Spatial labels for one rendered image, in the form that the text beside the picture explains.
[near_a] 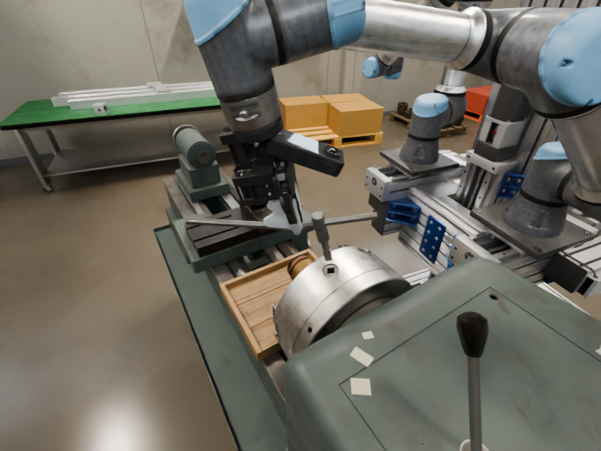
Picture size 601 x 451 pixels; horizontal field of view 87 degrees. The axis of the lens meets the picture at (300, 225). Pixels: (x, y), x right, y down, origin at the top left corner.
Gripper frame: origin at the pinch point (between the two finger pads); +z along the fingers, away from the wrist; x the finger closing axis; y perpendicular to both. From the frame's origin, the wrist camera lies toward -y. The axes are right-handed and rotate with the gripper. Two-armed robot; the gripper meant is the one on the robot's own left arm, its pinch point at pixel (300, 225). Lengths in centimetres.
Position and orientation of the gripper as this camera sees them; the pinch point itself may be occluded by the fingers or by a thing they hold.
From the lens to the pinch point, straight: 55.7
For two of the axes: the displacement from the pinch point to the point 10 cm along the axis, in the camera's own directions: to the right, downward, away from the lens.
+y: -9.8, 1.2, 1.7
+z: 2.0, 7.2, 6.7
